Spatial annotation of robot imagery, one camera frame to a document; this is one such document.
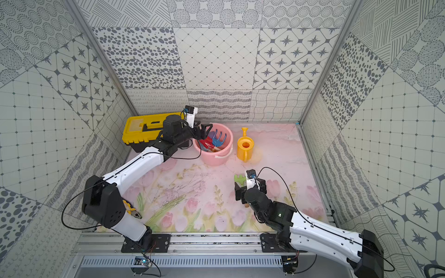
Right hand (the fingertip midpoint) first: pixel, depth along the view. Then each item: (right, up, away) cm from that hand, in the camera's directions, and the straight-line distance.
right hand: (246, 182), depth 78 cm
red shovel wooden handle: (-20, +17, +20) cm, 33 cm away
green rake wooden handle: (-1, -2, +15) cm, 16 cm away
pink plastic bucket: (-17, +11, +7) cm, 21 cm away
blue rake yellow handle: (-16, +18, +20) cm, 31 cm away
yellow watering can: (+1, +15, +18) cm, 23 cm away
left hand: (-20, +29, +3) cm, 36 cm away
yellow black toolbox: (-56, +23, +15) cm, 63 cm away
